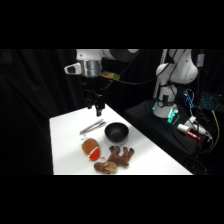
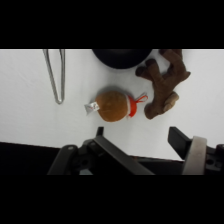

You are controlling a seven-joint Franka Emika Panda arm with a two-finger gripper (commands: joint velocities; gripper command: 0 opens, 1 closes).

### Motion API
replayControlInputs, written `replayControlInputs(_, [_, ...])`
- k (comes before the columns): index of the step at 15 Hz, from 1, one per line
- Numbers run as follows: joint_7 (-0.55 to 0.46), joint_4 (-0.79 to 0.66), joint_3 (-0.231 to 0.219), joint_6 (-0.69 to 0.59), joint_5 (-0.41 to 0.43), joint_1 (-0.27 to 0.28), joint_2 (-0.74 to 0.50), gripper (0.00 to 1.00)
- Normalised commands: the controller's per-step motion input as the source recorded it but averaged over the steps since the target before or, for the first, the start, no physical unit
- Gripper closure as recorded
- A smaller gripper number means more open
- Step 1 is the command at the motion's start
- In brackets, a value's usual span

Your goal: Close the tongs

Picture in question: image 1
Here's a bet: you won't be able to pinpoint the blue cable bundle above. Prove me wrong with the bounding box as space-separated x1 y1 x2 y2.
182 88 196 110

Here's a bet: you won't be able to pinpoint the small grey adapter box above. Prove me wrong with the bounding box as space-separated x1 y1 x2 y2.
196 53 205 68

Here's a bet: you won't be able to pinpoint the keyboard with blue backlight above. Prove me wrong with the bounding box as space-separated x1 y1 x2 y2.
199 92 224 112

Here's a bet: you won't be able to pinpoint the brown moose plush toy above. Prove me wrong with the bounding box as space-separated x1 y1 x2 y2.
93 145 136 175

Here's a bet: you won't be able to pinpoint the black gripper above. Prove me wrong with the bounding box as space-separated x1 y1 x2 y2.
81 76 106 118

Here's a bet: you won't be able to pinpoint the round orange brown plush toy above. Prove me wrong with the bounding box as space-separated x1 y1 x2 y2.
81 137 106 162

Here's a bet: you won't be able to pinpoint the silver metal tongs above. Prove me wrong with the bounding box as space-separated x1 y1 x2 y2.
79 118 107 136

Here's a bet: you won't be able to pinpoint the black curtain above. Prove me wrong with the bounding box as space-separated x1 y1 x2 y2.
0 49 224 176

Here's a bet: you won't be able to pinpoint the black robot stand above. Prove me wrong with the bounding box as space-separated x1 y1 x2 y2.
123 99 202 158

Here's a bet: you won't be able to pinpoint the green lit control box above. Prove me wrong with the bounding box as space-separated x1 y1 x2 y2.
166 107 181 125

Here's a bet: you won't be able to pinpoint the yellow cable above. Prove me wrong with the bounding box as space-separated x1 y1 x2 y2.
210 109 221 152

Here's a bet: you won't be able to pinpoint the yellow wrist camera box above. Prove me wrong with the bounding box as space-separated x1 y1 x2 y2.
101 70 121 82

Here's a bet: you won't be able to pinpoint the black bowl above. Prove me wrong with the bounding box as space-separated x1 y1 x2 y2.
104 121 130 144

